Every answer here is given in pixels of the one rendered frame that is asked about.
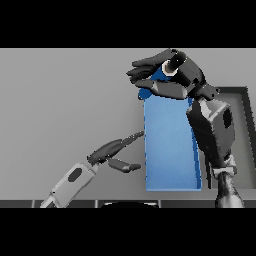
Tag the dark left robot hand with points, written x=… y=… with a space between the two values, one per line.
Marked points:
x=108 y=150

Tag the dark right robot hand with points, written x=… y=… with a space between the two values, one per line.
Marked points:
x=186 y=76

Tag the blue pipe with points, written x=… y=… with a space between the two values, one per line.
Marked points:
x=160 y=76

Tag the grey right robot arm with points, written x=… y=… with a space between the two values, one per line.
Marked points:
x=213 y=133

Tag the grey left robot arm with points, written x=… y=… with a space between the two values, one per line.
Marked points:
x=68 y=185

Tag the blue bin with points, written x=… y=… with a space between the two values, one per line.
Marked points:
x=170 y=146

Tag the dark grey bin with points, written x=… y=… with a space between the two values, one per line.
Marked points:
x=245 y=133

